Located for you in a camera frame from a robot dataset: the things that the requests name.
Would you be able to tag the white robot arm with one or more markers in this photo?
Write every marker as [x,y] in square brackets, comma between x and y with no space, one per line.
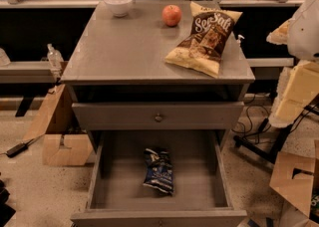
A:
[303,33]

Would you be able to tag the red apple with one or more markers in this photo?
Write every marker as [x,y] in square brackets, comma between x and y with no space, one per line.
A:
[171,15]

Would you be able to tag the black stand base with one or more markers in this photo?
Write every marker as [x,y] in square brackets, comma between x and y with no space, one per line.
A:
[266,141]

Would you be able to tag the cardboard box left lower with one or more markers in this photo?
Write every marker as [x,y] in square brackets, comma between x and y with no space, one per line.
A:
[66,149]

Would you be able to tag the clear plastic bottle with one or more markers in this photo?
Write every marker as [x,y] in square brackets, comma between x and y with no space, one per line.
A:
[54,57]

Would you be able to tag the cardboard box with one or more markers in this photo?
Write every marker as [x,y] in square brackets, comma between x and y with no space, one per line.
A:
[66,149]
[296,179]

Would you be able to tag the cardboard box right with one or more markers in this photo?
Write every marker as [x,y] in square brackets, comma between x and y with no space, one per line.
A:
[296,179]

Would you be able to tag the white bowl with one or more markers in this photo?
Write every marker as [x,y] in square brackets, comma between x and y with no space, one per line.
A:
[119,8]

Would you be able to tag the closed grey top drawer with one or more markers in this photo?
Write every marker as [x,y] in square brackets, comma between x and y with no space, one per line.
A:
[122,116]

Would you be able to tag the blue chip bag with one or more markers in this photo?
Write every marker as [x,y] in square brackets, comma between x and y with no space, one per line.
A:
[159,170]

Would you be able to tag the black power adapter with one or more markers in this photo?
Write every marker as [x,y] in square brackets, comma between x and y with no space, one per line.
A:
[15,150]

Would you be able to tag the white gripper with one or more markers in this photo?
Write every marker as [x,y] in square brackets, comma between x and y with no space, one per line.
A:
[305,33]

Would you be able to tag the open grey middle drawer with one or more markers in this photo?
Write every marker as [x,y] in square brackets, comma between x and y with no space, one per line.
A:
[118,197]

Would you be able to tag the grey drawer cabinet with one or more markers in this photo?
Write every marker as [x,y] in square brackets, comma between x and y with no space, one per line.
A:
[121,60]

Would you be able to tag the sea salt chip bag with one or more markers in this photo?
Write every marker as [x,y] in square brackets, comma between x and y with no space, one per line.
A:
[203,48]

